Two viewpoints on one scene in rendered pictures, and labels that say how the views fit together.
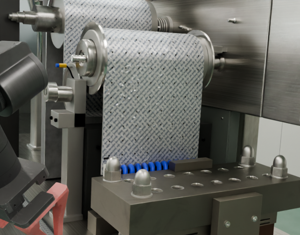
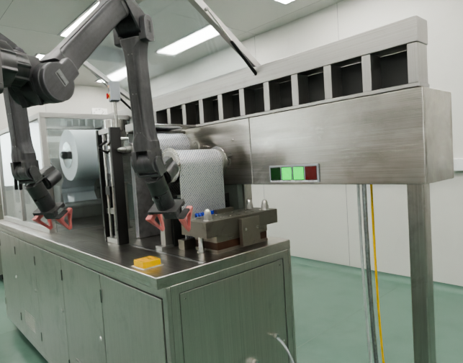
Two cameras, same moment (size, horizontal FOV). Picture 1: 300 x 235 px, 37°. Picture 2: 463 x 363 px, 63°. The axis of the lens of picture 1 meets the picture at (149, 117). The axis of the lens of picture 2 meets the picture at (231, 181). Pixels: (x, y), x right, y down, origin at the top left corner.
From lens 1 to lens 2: 0.73 m
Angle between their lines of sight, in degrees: 13
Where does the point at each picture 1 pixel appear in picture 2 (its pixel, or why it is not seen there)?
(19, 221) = (181, 217)
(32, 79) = (175, 169)
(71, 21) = not seen: hidden behind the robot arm
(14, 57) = (169, 162)
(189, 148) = (220, 204)
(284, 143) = not seen: hidden behind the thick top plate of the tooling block
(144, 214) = (212, 227)
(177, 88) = (212, 175)
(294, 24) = (261, 139)
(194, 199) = (230, 220)
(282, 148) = not seen: hidden behind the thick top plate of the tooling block
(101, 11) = (165, 142)
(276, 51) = (255, 152)
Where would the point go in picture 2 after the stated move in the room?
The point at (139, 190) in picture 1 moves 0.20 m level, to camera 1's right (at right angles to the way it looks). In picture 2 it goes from (207, 217) to (258, 212)
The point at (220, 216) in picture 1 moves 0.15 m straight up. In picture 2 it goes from (243, 225) to (240, 188)
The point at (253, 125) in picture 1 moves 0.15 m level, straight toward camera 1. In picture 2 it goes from (248, 192) to (249, 195)
